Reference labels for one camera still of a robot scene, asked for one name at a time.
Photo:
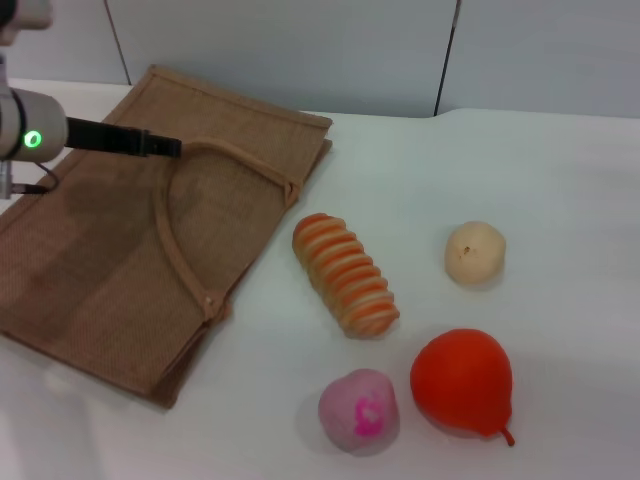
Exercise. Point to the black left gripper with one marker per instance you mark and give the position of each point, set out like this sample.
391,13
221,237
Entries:
105,136

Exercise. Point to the brown woven handbag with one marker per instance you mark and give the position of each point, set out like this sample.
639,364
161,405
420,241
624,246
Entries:
100,260

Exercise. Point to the orange striped bread roll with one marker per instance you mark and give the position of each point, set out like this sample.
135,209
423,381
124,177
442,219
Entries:
345,275

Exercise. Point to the beige egg yolk pastry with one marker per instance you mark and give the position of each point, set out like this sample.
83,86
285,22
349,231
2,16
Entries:
474,252

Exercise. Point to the pink toy peach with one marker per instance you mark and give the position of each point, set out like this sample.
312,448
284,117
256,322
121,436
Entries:
357,412

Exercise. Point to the red toy pear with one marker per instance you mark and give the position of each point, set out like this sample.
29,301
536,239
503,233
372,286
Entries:
460,382

